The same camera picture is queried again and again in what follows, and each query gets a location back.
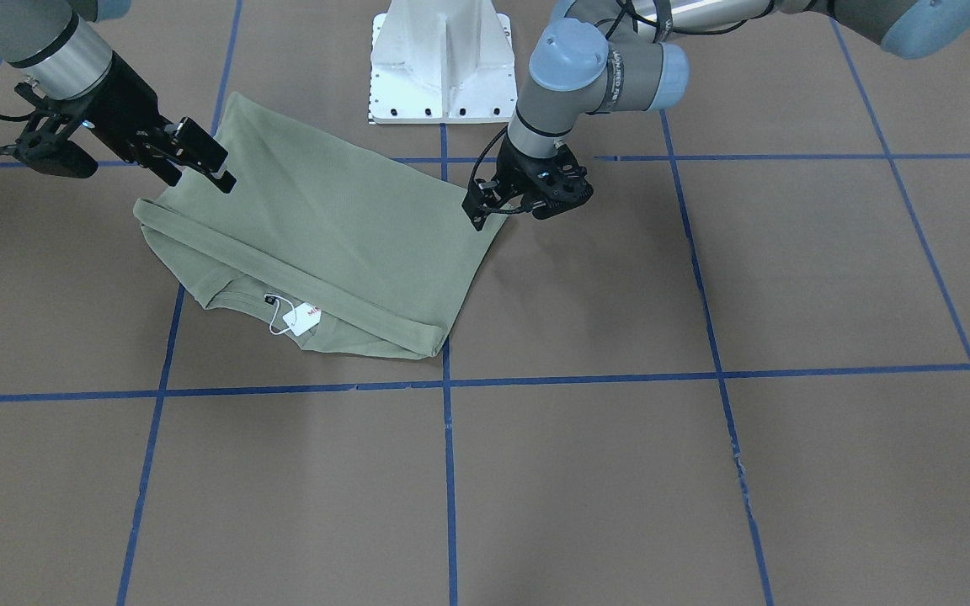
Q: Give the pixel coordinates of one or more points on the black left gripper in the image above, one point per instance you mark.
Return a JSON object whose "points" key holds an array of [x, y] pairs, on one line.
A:
{"points": [[516, 167]]}

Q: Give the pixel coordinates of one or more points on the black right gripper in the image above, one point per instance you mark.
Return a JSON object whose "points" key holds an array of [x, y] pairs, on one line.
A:
{"points": [[125, 108]]}

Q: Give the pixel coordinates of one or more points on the olive green long-sleeve shirt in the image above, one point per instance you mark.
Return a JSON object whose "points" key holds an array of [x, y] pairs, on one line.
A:
{"points": [[383, 250]]}

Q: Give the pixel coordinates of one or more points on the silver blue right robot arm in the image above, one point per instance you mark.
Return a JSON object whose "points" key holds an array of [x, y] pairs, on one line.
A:
{"points": [[74, 79]]}

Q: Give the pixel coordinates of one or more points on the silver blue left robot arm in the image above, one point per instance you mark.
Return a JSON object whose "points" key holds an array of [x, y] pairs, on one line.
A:
{"points": [[614, 57]]}

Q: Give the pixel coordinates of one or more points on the white paper price tag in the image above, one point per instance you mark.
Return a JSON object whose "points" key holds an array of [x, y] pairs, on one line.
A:
{"points": [[300, 319]]}

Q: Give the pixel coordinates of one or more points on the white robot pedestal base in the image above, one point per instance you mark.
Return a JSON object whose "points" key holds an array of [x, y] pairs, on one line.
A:
{"points": [[441, 62]]}

